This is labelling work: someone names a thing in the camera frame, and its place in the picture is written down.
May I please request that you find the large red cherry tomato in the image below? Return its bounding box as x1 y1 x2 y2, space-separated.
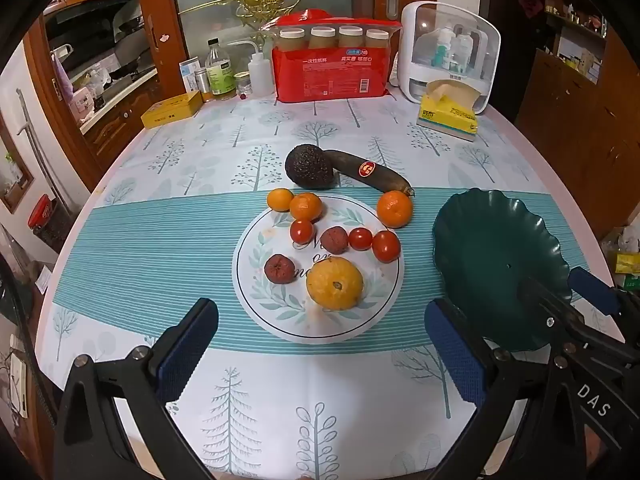
372 230 401 263

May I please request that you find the large orange tangerine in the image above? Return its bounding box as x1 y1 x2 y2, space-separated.
376 191 413 229

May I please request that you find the small red cherry tomato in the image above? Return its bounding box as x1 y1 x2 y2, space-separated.
348 226 373 252

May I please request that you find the overripe brown banana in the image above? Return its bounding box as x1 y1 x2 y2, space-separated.
323 150 414 196

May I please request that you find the yellow orange with sticker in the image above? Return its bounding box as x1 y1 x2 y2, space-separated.
306 257 363 311

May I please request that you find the medium orange tangerine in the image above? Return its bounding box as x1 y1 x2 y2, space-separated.
288 192 323 222

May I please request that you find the small yellow-orange tangerine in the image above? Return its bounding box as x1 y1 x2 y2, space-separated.
267 188 294 212

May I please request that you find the dark avocado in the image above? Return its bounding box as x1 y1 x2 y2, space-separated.
284 144 334 190

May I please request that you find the yellow green snack bag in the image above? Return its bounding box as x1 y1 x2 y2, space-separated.
615 252 640 275

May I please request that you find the dark green scalloped plate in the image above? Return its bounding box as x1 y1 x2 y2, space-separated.
433 188 572 352

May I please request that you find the tree pattern tablecloth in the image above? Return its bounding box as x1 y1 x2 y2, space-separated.
37 92 608 479

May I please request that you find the white round floral placemat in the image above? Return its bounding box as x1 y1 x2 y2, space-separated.
231 194 405 344

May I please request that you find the yellow tissue pack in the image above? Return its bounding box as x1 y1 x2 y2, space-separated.
416 79 480 142

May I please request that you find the white cosmetic storage box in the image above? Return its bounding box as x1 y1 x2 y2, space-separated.
397 0 501 113

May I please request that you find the yellow flat box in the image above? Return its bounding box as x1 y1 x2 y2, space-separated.
141 91 204 129

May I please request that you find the red paper cup package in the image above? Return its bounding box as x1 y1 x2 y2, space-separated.
260 9 401 103

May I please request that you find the small metal can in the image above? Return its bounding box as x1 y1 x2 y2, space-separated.
194 68 213 102

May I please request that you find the green label glass bottle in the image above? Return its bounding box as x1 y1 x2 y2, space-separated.
205 38 235 98

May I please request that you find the small white medicine box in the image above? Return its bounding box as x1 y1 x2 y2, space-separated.
179 56 201 92

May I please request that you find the white squeeze bottle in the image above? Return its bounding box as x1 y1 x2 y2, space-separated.
234 40 276 98

